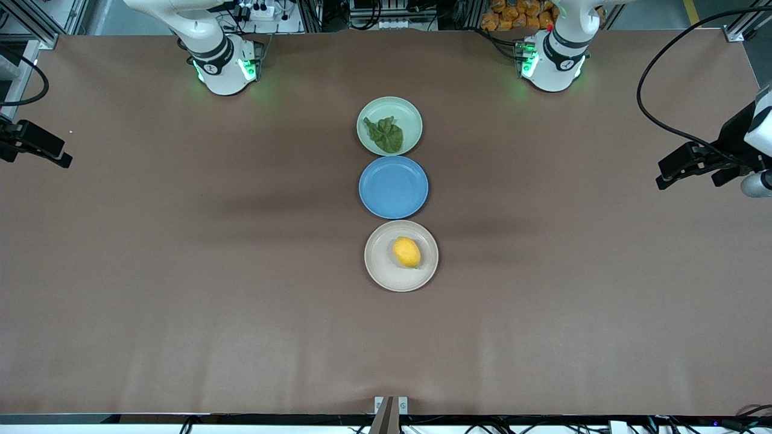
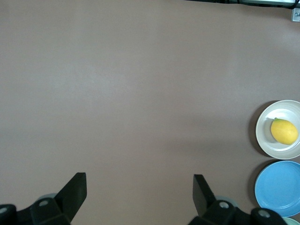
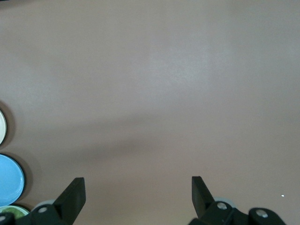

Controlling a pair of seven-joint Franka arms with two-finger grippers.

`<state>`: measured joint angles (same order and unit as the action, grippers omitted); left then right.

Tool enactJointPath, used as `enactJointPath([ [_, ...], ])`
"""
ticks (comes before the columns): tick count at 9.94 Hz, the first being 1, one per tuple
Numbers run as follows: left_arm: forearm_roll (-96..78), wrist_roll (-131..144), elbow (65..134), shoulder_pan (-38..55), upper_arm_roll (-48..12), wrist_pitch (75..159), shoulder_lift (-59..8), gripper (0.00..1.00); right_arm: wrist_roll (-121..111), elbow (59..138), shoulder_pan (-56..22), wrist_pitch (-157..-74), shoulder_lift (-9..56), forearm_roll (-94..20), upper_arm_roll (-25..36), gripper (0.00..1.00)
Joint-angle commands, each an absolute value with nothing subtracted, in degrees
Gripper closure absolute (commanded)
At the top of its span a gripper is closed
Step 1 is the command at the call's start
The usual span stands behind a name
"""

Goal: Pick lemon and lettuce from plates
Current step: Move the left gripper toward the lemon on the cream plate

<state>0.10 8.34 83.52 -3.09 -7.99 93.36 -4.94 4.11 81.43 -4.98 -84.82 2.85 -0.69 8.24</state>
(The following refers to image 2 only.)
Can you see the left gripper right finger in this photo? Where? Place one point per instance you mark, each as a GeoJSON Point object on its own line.
{"type": "Point", "coordinates": [204, 199]}

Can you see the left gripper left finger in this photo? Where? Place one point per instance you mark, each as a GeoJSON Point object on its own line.
{"type": "Point", "coordinates": [70, 197]}

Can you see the yellow lemon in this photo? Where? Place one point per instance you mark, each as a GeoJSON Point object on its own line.
{"type": "Point", "coordinates": [284, 131]}

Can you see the blue round plate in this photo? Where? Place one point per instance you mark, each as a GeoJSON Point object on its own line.
{"type": "Point", "coordinates": [279, 187]}

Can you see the white round plate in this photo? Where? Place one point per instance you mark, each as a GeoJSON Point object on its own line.
{"type": "Point", "coordinates": [263, 138]}

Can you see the pale green round plate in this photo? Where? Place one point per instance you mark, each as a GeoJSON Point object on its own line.
{"type": "Point", "coordinates": [293, 221]}

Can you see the small metal table bracket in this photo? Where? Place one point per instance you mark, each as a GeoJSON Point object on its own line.
{"type": "Point", "coordinates": [295, 15]}

